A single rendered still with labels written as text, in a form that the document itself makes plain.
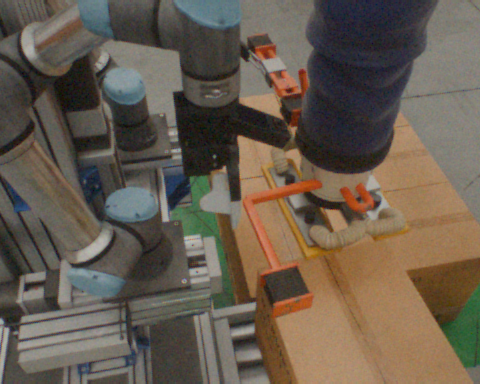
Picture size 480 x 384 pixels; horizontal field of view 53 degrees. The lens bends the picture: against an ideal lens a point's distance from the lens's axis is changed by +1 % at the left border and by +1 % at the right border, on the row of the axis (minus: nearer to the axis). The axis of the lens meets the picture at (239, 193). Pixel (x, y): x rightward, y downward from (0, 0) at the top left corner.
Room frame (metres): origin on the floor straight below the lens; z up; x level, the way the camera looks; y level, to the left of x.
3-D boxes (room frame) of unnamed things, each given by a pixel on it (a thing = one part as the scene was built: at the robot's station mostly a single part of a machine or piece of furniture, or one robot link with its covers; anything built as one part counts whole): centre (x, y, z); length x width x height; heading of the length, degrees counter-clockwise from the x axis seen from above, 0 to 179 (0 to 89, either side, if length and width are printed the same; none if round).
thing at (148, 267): (0.74, 0.25, 1.09); 0.15 x 0.15 x 0.10
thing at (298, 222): (0.86, -0.16, 1.13); 0.34 x 0.10 x 0.05; 18
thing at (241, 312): (0.87, -0.25, 0.58); 0.70 x 0.03 x 0.06; 102
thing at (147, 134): (1.22, 0.35, 1.09); 0.15 x 0.15 x 0.10
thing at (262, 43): (1.46, -0.08, 1.23); 0.08 x 0.07 x 0.05; 18
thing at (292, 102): (1.12, -0.18, 1.23); 0.10 x 0.08 x 0.06; 108
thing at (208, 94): (0.52, 0.04, 1.74); 0.08 x 0.08 x 0.05
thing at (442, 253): (1.58, -0.41, 0.34); 1.20 x 1.00 x 0.40; 12
